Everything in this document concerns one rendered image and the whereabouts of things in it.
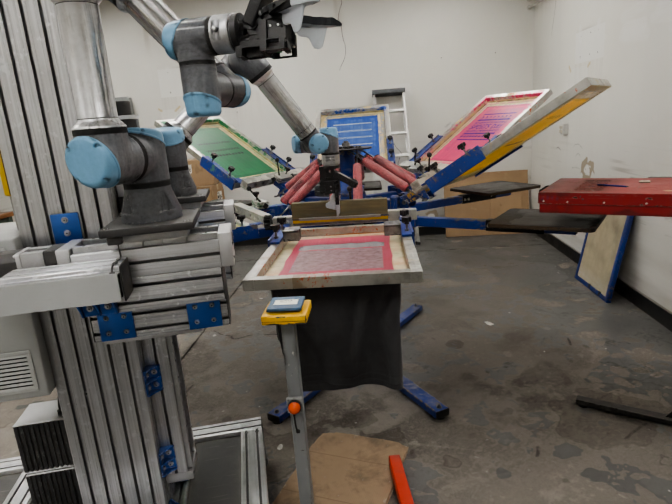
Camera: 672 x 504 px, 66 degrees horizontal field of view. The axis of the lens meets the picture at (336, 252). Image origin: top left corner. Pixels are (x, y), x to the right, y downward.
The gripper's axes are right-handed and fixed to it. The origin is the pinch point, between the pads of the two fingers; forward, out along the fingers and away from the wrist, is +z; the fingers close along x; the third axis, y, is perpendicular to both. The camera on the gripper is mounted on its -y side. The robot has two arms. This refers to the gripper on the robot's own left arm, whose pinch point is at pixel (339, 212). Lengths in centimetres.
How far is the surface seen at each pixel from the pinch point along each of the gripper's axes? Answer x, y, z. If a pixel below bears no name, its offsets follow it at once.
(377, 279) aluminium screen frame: 58, -15, 12
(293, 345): 78, 10, 25
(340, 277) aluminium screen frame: 58, -3, 11
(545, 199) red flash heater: -9, -88, 1
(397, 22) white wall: -414, -49, -140
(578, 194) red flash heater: -3, -99, -1
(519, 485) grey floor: 35, -67, 109
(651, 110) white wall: -151, -200, -29
